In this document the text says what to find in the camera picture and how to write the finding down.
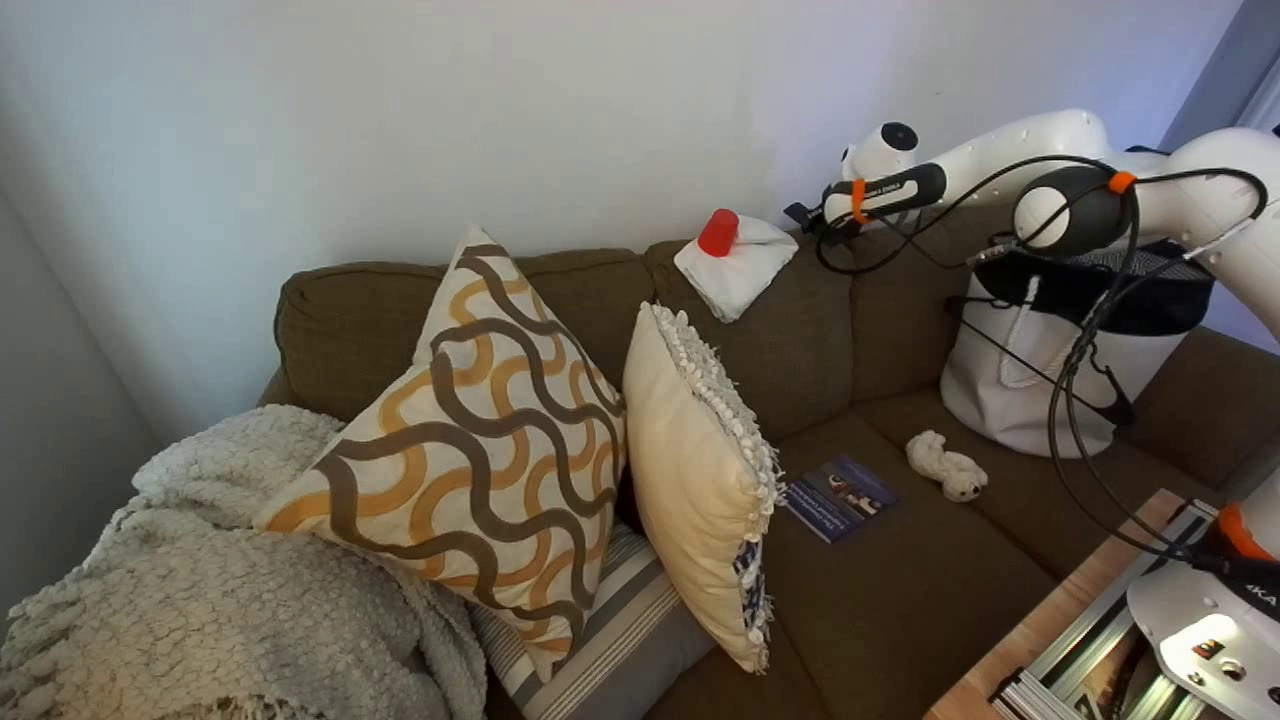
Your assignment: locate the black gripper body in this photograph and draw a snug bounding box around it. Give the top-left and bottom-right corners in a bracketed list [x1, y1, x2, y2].
[814, 160, 952, 230]

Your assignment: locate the brown fabric couch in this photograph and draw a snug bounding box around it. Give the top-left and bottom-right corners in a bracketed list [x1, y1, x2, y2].
[255, 230, 1280, 720]

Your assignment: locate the red cap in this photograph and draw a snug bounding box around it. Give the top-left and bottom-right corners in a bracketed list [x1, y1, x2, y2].
[696, 203, 744, 260]

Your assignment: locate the white black mesh laundry hamper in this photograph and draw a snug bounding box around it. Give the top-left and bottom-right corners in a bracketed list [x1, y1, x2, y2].
[936, 236, 1217, 462]

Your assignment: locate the white teddy bear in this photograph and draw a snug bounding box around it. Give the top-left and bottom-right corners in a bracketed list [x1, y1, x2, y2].
[903, 425, 991, 508]

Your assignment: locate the blue paperback book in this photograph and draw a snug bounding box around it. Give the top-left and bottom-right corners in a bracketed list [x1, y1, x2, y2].
[774, 453, 898, 546]

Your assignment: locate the cream fringed pillow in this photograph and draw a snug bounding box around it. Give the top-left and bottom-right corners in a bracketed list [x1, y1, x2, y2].
[619, 301, 786, 677]

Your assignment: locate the wooden table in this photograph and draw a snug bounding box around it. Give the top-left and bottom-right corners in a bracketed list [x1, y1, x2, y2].
[925, 482, 1224, 720]

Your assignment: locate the brown wave pattern pillow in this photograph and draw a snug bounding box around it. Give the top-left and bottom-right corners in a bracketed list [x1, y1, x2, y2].
[250, 226, 633, 685]

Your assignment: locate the striped grey cushion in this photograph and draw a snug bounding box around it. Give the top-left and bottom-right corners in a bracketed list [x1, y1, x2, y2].
[473, 514, 719, 720]

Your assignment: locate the grey knit blanket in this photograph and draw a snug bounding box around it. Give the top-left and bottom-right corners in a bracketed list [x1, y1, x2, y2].
[0, 399, 491, 720]

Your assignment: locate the black cable bundle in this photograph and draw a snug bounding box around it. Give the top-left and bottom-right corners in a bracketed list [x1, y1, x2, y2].
[808, 153, 1270, 573]

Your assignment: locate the aluminium mount frame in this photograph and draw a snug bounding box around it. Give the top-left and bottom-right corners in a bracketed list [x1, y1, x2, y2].
[996, 494, 1224, 720]

